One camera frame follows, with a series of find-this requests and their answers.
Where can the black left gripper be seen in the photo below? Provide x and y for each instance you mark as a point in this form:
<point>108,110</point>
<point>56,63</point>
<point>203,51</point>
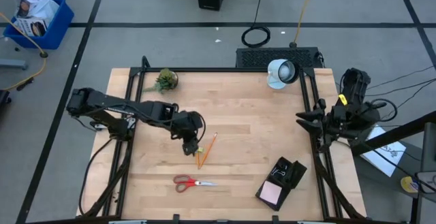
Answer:
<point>187,125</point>

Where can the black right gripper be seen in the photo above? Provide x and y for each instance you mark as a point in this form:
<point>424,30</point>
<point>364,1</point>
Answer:
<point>330,123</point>

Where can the yellow pencil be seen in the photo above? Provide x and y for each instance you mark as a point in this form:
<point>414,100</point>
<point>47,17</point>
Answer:
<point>197,161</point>
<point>208,150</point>

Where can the black binder clip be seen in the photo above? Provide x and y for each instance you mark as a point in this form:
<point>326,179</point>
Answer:
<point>285,174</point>
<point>283,167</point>
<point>277,173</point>

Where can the black desk organizer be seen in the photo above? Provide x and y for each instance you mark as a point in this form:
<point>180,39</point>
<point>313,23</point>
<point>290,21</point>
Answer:
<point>296,174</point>

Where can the pink sticky note pad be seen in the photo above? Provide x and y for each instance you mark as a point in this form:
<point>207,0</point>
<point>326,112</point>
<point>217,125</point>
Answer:
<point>270,192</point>

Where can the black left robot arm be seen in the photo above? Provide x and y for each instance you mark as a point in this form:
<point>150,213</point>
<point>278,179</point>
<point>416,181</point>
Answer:
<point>129,108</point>

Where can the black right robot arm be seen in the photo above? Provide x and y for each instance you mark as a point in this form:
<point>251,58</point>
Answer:
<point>354,84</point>

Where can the white spotlight lamp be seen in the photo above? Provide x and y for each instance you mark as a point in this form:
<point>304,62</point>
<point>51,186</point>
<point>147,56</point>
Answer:
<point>280,74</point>

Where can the potted green succulent plant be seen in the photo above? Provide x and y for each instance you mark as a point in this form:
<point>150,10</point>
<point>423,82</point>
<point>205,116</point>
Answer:
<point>166,80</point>

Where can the black metal stand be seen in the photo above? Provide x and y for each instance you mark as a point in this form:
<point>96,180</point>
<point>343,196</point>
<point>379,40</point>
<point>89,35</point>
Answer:
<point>391,136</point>

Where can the black perforated computer case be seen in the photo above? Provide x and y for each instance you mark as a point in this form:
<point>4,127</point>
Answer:
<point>259,58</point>

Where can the yellow tape roll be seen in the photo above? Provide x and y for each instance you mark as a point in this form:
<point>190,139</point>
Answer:
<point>407,184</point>

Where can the blue plastic bin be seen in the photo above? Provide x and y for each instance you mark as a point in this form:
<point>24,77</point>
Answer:
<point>58,30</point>

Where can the grey metal table foot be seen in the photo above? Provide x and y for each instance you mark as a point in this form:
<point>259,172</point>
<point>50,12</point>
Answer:
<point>13,64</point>

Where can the white printed cardboard box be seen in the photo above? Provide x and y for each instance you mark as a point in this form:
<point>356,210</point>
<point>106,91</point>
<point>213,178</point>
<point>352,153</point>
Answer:
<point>42,9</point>
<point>27,26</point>

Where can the black aluminium table frame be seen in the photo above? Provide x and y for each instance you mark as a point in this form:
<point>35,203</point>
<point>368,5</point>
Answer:
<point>204,69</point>

